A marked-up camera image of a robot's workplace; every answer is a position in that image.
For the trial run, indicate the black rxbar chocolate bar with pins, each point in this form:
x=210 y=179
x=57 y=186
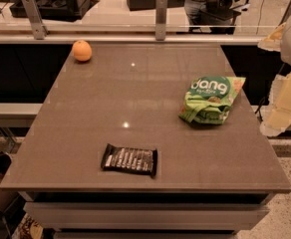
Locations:
x=130 y=160

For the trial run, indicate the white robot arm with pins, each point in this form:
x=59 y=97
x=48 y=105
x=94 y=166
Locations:
x=278 y=116

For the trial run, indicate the green dang chips bag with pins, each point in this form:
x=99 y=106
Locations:
x=208 y=100

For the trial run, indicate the orange fruit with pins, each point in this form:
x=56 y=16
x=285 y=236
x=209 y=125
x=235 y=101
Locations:
x=82 y=51

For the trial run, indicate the middle metal glass clamp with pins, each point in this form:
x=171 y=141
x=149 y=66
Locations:
x=160 y=19

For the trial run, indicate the metal glass clamp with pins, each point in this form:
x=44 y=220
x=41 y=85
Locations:
x=160 y=19
x=32 y=11

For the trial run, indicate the white drawer front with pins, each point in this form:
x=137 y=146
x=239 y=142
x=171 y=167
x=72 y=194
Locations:
x=146 y=216

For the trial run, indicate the black case on floor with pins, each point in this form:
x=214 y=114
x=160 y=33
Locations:
x=64 y=10

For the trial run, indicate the left metal glass clamp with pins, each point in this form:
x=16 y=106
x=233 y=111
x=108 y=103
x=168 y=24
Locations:
x=32 y=11

